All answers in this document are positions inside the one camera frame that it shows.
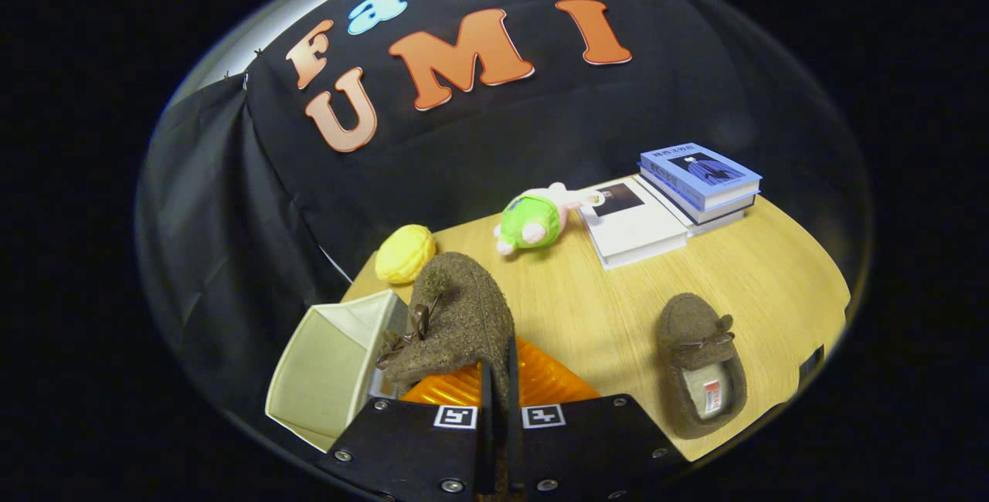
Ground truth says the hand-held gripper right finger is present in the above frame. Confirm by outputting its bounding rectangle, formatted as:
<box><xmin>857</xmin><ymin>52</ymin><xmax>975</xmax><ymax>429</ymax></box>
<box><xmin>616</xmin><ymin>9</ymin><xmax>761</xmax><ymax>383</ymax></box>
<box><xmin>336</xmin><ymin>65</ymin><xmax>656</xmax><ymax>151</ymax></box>
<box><xmin>506</xmin><ymin>334</ymin><xmax>690</xmax><ymax>502</ymax></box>

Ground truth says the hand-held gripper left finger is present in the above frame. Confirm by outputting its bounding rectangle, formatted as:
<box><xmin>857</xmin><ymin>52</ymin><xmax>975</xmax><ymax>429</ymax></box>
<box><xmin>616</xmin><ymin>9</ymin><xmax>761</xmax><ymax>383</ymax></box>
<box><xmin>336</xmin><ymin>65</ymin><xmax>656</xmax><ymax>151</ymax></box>
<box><xmin>323</xmin><ymin>361</ymin><xmax>497</xmax><ymax>502</ymax></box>

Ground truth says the brown fuzzy shoe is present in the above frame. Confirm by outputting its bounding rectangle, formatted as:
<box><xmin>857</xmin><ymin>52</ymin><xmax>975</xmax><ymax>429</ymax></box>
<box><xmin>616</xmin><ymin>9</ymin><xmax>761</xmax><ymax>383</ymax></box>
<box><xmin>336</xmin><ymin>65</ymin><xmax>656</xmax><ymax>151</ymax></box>
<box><xmin>655</xmin><ymin>293</ymin><xmax>749</xmax><ymax>441</ymax></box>
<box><xmin>375</xmin><ymin>251</ymin><xmax>517</xmax><ymax>418</ymax></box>

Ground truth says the grey fabric storage box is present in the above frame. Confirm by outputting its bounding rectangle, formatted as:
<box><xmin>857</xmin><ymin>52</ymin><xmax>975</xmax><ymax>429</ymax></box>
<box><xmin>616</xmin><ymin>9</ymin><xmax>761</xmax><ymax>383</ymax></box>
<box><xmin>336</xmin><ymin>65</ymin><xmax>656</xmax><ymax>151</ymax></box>
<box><xmin>264</xmin><ymin>290</ymin><xmax>410</xmax><ymax>454</ymax></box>

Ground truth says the green and pink plush toy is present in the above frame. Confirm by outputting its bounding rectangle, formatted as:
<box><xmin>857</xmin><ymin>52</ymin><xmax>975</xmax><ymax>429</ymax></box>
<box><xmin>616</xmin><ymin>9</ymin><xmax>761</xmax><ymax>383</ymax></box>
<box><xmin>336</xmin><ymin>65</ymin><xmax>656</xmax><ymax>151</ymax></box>
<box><xmin>493</xmin><ymin>181</ymin><xmax>605</xmax><ymax>257</ymax></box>

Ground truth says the yellow round plush toy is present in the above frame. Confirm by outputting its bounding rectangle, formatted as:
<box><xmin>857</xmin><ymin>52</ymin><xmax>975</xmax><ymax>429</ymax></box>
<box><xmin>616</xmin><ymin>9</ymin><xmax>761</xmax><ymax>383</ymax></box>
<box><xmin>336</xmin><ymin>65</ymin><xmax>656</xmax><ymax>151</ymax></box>
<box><xmin>375</xmin><ymin>224</ymin><xmax>437</xmax><ymax>285</ymax></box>

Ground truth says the white book with dark photo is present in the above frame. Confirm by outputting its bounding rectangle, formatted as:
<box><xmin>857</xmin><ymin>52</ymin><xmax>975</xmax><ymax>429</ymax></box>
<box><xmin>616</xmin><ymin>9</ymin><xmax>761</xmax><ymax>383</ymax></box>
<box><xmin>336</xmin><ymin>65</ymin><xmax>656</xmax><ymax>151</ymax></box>
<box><xmin>578</xmin><ymin>176</ymin><xmax>690</xmax><ymax>271</ymax></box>

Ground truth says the grey curved object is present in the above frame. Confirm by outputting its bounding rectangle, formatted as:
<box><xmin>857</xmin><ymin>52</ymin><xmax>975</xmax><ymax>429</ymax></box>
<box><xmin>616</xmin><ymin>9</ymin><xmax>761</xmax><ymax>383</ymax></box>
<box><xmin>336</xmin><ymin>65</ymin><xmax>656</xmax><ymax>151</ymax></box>
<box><xmin>798</xmin><ymin>344</ymin><xmax>826</xmax><ymax>383</ymax></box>

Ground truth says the dark blue cover book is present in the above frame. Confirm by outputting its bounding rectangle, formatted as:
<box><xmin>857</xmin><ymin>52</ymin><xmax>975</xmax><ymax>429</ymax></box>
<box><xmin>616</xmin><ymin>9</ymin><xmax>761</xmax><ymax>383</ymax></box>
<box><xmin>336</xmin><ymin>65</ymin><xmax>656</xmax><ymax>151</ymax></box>
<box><xmin>640</xmin><ymin>168</ymin><xmax>758</xmax><ymax>226</ymax></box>

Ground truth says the light blue cover book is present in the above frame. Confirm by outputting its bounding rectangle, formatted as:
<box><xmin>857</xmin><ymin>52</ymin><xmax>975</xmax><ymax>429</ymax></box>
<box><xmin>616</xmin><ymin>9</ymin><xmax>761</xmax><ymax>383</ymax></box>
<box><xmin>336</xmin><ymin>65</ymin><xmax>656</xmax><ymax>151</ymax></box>
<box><xmin>638</xmin><ymin>141</ymin><xmax>763</xmax><ymax>213</ymax></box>

